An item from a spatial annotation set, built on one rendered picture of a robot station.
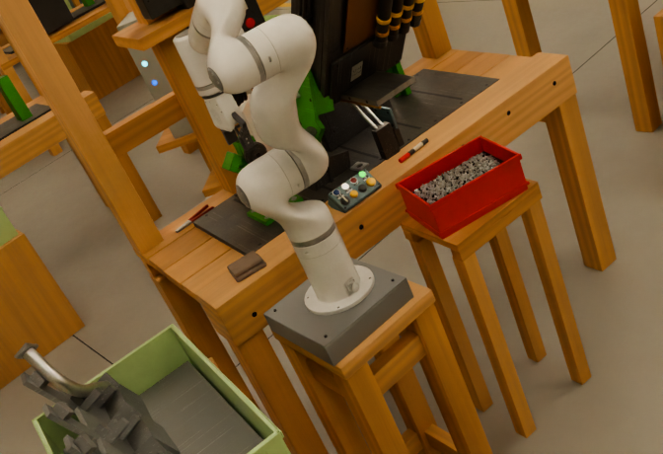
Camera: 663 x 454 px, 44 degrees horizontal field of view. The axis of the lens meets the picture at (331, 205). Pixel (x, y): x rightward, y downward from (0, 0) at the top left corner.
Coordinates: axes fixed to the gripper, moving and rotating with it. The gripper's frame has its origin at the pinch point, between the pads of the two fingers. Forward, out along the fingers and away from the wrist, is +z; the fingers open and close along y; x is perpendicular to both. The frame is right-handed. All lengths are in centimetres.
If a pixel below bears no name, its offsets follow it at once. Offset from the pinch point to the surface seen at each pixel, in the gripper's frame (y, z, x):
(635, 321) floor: 22, 130, 98
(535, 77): -6, 40, 108
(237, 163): -31.3, 18.0, 7.5
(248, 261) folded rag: -11.3, 36.9, -9.4
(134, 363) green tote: -1, 37, -52
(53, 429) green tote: -2, 39, -77
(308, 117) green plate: -33, 19, 36
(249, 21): -55, -12, 41
